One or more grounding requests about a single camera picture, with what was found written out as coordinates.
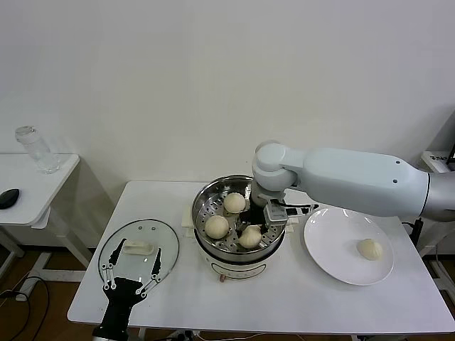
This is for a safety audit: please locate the glass pot lid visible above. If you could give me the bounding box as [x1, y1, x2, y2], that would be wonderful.
[98, 219, 180, 281]

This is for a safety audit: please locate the clear glass bottle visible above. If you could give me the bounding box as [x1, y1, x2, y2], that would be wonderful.
[14, 125, 62, 175]

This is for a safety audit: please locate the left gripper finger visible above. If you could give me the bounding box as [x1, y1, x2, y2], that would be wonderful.
[135, 247, 162, 298]
[100, 239, 127, 291]

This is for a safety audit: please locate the black floor cable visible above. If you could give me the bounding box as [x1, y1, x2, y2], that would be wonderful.
[0, 275, 50, 341]

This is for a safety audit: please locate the black computer mouse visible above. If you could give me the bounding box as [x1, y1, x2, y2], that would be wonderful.
[0, 188, 21, 210]

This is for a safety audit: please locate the white desk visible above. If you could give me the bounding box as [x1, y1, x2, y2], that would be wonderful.
[415, 151, 455, 296]

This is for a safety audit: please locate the perforated steel steamer basket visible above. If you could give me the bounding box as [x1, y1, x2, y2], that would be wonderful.
[181, 173, 299, 263]

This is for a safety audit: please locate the black cable with plug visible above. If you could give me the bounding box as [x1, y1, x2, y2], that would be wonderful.
[401, 218, 424, 249]

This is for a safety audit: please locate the white side table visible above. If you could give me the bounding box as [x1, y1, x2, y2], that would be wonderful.
[0, 152, 94, 281]

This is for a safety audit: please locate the white oval plate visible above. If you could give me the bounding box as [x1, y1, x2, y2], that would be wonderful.
[304, 207, 395, 286]

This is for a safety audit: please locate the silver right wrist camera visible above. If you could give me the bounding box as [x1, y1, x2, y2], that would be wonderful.
[263, 198, 289, 225]

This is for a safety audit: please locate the white steamed baozi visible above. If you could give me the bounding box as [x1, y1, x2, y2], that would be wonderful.
[237, 225, 264, 249]
[223, 192, 247, 215]
[356, 238, 384, 261]
[205, 215, 230, 239]

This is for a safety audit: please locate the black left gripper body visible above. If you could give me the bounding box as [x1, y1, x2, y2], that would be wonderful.
[100, 277, 148, 331]

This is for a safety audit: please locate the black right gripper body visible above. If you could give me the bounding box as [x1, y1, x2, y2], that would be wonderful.
[237, 197, 270, 229]

